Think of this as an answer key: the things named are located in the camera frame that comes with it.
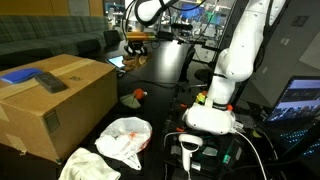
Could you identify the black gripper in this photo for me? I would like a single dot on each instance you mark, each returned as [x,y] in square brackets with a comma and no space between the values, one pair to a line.
[137,45]

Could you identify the red and green plush toy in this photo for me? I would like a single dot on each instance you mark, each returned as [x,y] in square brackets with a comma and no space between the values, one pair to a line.
[133,98]

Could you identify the white plastic bag orange print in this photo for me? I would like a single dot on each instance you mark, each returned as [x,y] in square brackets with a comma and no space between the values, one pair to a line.
[123,140]

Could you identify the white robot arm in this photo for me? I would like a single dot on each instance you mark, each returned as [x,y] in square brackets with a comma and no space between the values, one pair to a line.
[240,50]

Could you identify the yellow emergency stop box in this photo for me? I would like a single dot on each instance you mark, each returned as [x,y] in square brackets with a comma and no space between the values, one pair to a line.
[200,98]

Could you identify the large cardboard box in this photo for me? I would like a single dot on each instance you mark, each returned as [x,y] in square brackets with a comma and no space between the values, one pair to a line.
[66,100]

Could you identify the tablet with lit screen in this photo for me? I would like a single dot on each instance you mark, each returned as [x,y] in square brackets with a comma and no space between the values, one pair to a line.
[116,61]

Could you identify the dark grey chair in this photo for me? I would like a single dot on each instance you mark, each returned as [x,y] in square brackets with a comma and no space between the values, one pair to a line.
[111,37]

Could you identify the orange black clamp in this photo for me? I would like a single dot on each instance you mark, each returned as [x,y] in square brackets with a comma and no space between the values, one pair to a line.
[183,105]
[180,129]

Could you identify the black whiteboard eraser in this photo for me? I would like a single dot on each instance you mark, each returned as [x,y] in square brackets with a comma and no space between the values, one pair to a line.
[50,82]

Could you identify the plaid sofa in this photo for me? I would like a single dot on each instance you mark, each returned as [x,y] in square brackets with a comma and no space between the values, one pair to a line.
[40,30]

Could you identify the white VR controller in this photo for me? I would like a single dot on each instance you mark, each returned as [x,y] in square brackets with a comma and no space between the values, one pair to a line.
[188,146]

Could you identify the blue cloth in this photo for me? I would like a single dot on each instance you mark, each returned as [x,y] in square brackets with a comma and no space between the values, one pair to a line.
[20,75]

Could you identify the white cloth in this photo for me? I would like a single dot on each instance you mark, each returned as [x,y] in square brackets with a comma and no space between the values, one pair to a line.
[86,165]

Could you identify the open laptop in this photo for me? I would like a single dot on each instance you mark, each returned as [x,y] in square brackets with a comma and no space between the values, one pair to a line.
[296,100]

